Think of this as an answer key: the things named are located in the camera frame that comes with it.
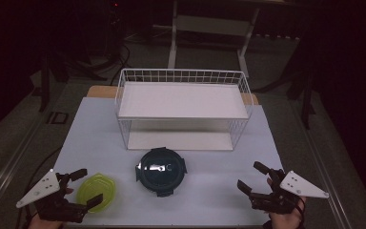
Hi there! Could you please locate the pale blue table sheet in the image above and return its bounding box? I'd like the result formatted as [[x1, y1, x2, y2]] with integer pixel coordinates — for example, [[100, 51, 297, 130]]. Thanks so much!
[[30, 96, 303, 227]]

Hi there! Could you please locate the black floor socket box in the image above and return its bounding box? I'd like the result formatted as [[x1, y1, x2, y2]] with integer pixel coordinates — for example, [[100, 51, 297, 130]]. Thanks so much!
[[46, 111, 70, 126]]

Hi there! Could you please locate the person's right hand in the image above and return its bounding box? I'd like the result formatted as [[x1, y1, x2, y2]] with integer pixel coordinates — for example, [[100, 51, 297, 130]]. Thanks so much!
[[267, 196, 307, 229]]

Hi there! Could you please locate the dark blue round lidded container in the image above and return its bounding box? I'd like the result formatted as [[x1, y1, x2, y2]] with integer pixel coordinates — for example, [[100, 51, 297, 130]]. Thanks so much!
[[134, 146, 189, 198]]

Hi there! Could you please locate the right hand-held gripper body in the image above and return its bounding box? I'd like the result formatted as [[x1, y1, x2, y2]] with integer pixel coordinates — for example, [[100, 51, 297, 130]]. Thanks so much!
[[249, 168, 330, 215]]

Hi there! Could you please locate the person's left hand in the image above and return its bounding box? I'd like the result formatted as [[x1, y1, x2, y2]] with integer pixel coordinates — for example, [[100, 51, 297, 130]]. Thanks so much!
[[28, 215, 65, 229]]

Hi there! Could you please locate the white wire shelf rack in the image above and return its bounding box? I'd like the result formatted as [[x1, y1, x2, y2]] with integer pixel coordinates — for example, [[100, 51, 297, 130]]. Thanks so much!
[[113, 67, 255, 152]]

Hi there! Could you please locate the dark equipment with red light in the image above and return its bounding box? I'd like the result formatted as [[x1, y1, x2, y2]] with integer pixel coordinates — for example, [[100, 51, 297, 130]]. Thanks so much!
[[106, 0, 125, 61]]

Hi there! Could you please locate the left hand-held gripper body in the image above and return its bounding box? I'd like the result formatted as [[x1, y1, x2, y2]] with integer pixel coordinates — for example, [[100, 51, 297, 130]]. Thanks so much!
[[15, 169, 89, 223]]

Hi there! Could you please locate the metal floor rail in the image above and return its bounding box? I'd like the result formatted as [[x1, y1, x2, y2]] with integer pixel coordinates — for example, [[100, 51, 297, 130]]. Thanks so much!
[[0, 104, 51, 211], [287, 99, 356, 229]]

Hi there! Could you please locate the white metal desk frame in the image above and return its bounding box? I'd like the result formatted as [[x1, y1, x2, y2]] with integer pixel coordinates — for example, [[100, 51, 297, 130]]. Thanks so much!
[[167, 0, 261, 79]]

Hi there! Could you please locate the green round plastic container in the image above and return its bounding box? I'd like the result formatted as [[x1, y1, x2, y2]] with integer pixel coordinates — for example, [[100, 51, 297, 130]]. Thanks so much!
[[75, 172, 117, 214]]

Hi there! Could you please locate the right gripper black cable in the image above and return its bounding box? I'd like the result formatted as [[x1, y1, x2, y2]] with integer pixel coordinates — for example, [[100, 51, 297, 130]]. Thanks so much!
[[294, 197, 307, 229]]

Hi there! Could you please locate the black metal stand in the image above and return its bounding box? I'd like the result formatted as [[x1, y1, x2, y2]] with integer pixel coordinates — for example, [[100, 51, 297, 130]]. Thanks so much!
[[37, 53, 71, 113], [285, 47, 317, 130]]

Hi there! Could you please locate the tangle of black cables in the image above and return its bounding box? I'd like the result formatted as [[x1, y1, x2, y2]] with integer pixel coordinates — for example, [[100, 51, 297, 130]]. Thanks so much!
[[63, 44, 132, 87]]

